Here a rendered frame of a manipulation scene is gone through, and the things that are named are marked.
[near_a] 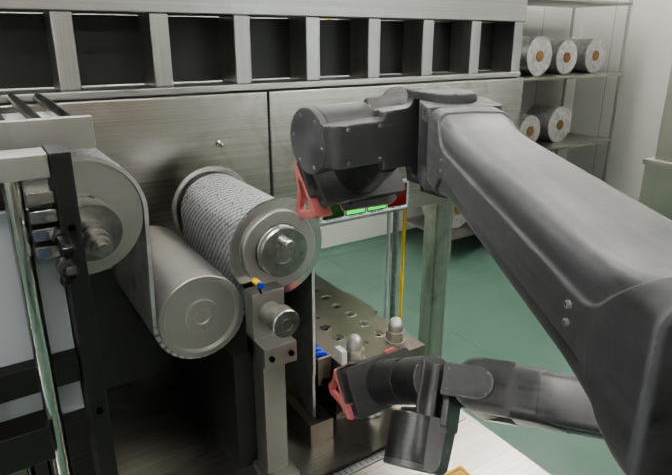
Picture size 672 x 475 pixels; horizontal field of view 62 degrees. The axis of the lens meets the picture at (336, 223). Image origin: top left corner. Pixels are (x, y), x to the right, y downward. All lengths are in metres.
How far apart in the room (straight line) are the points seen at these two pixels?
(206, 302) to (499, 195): 0.57
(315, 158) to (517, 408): 0.34
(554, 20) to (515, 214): 5.30
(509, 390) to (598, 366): 0.45
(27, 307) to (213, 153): 0.58
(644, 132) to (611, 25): 0.98
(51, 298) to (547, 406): 0.51
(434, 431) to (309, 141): 0.36
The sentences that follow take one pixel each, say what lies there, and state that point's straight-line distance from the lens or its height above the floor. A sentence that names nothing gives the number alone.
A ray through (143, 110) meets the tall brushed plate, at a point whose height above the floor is 1.42.
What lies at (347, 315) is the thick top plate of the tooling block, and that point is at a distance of 1.11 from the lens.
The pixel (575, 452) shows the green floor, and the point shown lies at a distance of 2.56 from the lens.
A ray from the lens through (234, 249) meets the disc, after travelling 0.78.
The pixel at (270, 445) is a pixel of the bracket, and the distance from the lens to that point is 0.91.
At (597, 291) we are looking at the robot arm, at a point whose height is 1.46.
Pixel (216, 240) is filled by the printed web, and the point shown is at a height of 1.25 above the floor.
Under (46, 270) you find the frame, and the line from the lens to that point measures 0.62.
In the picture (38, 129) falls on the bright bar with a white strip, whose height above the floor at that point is 1.45.
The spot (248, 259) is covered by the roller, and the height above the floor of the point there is 1.25.
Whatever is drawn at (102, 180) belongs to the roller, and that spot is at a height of 1.38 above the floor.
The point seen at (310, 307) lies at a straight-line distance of 0.89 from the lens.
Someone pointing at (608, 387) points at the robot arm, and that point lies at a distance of 0.19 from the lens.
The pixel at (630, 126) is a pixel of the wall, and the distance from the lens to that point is 5.62.
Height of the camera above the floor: 1.54
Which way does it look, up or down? 18 degrees down
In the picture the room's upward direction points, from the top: straight up
